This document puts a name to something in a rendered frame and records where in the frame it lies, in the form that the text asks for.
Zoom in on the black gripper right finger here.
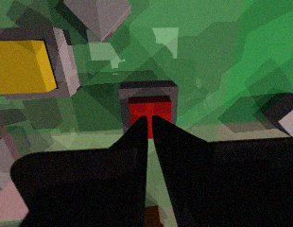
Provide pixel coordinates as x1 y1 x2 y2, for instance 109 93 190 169
152 115 293 227

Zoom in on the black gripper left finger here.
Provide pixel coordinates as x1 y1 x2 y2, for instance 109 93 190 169
9 115 148 227

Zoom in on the yellow button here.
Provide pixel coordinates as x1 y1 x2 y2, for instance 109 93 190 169
0 26 81 100

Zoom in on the red button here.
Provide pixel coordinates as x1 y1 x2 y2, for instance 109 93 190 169
119 80 179 139

